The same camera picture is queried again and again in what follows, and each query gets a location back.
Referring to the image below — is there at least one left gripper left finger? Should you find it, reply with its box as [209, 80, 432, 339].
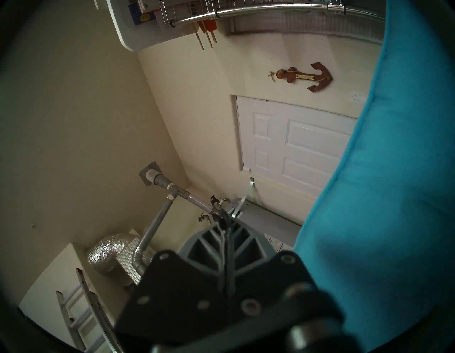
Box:
[116, 221, 228, 342]

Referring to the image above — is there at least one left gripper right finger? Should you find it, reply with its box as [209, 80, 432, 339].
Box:
[227, 222, 319, 316]

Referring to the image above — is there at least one teal tufted seat cushion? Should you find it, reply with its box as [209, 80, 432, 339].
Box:
[293, 0, 455, 353]

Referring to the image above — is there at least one grey water heater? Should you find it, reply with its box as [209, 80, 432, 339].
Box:
[220, 203, 303, 254]

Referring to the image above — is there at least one galvanized metal vent pipe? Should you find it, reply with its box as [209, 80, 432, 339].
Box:
[132, 169, 228, 276]

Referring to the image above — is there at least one aluminium step ladder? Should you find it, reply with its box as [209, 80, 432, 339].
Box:
[55, 267, 123, 353]

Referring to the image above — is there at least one white panel door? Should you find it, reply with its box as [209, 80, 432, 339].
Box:
[235, 95, 358, 210]

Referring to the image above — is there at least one silver insulated flexible duct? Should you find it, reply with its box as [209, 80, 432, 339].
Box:
[86, 233, 157, 285]

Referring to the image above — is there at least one metal heater strap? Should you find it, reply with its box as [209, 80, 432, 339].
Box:
[229, 177, 256, 218]

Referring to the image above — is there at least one brown anchor wall decoration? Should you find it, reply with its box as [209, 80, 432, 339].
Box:
[268, 62, 333, 94]

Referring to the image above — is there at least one orange wooden handled tool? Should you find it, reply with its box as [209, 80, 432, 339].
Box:
[203, 20, 218, 44]

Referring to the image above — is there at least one chrome wire shelf rack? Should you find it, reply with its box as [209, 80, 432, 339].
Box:
[156, 0, 388, 27]

